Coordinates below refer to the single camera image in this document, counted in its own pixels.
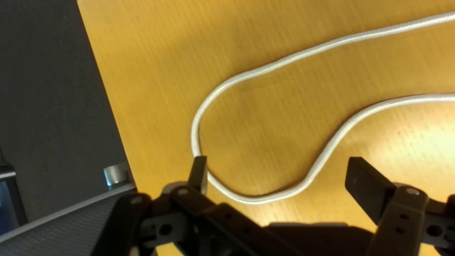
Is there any grey mesh office chair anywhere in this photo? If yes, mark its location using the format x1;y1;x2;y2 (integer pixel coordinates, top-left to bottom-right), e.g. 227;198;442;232
0;162;139;256

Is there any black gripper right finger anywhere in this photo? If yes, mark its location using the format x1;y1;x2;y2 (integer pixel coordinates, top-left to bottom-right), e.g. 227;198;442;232
344;155;455;256

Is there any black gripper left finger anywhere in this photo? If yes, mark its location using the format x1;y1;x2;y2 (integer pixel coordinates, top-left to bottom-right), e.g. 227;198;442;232
91;154;304;256

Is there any white rope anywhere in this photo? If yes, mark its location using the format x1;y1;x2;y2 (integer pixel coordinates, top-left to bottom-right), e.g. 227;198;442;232
189;10;455;206

